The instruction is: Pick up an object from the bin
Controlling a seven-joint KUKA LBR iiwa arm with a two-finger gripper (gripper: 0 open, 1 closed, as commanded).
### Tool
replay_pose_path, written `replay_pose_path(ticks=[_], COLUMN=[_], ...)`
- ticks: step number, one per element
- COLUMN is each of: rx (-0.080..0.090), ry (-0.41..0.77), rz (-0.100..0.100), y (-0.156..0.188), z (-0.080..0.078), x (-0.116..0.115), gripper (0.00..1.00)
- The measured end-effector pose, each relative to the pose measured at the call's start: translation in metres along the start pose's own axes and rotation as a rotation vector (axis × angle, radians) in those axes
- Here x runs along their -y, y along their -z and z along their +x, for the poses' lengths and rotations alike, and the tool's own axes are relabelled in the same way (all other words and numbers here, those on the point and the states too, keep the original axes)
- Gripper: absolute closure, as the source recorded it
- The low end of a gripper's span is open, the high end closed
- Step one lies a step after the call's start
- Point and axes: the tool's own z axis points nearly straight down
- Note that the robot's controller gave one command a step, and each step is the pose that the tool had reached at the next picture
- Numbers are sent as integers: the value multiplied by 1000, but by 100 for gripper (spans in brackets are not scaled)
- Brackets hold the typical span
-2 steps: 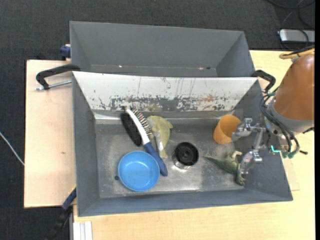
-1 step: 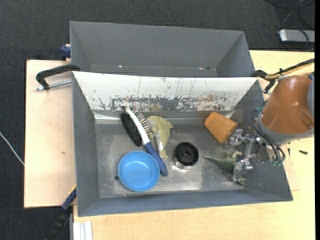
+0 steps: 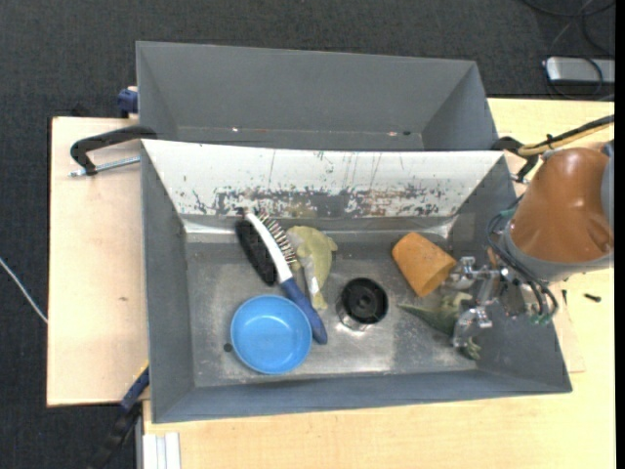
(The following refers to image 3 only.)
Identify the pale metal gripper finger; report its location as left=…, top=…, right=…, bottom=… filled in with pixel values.
left=451, top=307, right=493, bottom=350
left=442, top=256, right=479, bottom=292

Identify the green toy dinosaur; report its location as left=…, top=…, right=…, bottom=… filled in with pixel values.
left=397, top=291, right=483, bottom=362

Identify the orange cup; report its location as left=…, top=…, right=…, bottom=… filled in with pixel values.
left=391, top=232, right=458, bottom=298

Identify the black round lid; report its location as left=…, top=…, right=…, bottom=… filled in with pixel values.
left=335, top=277, right=391, bottom=332

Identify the pale yellow-green cloth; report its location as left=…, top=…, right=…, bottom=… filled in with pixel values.
left=285, top=226, right=339, bottom=311

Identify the blue bowl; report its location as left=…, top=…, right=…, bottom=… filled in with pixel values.
left=229, top=294, right=313, bottom=375

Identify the grey metal bin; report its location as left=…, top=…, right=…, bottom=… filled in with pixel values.
left=135, top=40, right=573, bottom=424

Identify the white and blue handled brush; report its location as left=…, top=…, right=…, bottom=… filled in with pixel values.
left=233, top=209, right=329, bottom=346

